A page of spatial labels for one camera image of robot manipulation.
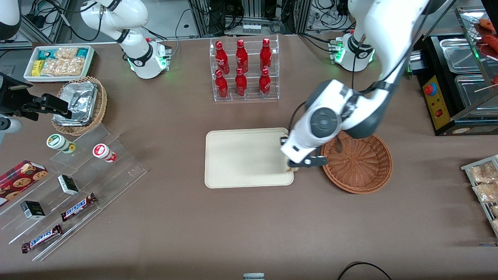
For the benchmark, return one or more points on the clear acrylic stepped stand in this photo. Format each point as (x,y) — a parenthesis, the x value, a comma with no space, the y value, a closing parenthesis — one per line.
(116,177)

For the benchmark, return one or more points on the aluminium equipment frame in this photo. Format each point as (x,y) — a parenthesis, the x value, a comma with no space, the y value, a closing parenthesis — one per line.
(200,19)

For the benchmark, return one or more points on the steel food pan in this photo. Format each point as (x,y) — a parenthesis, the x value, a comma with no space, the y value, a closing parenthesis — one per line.
(472,91)
(459,54)

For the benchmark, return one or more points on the green lid snack cup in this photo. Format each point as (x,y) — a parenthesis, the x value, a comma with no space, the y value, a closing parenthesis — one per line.
(57,142)

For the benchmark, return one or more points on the large clear cracker bag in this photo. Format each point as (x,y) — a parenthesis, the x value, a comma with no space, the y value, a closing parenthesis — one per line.
(62,67)

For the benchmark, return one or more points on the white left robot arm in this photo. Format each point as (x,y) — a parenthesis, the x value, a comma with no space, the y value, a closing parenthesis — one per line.
(389,31)

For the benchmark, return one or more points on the tray of packaged crackers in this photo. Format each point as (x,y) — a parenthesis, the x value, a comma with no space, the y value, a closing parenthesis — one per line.
(484,210)

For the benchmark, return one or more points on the red sausage on skewer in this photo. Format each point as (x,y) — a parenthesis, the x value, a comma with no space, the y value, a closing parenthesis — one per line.
(489,24)
(491,41)

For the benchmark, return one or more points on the small teal snack packet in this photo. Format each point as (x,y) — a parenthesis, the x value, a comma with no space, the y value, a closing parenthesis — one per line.
(82,53)

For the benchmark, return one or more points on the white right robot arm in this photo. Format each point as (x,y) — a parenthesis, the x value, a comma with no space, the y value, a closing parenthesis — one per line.
(146,64)

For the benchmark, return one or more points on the triangle sandwich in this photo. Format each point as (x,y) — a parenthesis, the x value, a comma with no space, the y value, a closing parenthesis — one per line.
(291,166)

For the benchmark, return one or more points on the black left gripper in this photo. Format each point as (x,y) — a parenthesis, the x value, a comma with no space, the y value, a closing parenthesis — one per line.
(282,143)

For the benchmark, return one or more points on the clear bag of snacks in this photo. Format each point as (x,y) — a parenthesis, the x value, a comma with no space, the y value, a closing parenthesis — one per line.
(495,210)
(484,173)
(496,225)
(488,192)

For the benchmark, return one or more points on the clear acrylic bottle rack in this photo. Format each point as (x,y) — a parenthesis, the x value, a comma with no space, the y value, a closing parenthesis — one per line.
(251,95)

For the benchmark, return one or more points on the cream rectangular tray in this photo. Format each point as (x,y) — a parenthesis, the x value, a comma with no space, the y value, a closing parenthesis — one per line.
(245,159)

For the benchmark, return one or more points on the yellow snack packet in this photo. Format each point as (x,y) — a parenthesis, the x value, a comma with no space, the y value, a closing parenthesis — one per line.
(37,68)

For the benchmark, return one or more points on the red cola bottle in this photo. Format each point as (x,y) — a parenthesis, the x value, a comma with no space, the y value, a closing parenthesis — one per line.
(241,84)
(264,84)
(221,58)
(221,86)
(265,56)
(241,57)

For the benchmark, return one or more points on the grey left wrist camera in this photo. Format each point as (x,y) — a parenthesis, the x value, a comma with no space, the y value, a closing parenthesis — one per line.
(316,161)

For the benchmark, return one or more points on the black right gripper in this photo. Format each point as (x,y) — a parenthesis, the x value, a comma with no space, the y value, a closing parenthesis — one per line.
(12,97)

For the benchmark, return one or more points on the red lid snack cup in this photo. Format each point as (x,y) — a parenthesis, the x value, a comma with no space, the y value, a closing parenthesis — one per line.
(103,151)

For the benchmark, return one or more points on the black hot food case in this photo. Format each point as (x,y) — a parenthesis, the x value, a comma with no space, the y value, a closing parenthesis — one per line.
(437,105)

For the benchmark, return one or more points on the grey white device edge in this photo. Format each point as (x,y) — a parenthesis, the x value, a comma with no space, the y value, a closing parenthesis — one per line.
(253,276)

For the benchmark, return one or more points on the white snack bin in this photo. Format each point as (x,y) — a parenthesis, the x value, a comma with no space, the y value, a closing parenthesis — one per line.
(90,62)

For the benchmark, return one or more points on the grey box with green light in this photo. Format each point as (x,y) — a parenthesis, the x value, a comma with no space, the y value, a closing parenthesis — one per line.
(415,62)

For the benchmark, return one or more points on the red plaid cookie box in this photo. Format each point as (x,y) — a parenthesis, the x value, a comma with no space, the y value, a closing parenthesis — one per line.
(19,181)

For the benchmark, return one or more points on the small black box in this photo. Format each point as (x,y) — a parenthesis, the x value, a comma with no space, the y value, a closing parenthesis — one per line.
(68,184)
(33,210)

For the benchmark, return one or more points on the silver foil container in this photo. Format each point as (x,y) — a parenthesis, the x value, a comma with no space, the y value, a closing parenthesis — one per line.
(79,103)

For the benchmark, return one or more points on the Snickers chocolate bar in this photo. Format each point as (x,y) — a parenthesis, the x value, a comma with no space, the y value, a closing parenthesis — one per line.
(42,238)
(78,207)

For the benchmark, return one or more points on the wicker basket with foil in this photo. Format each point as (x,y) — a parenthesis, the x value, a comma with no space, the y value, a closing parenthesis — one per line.
(102,105)

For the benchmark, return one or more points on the round brown wicker basket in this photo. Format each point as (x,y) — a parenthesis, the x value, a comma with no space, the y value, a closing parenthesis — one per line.
(362,171)

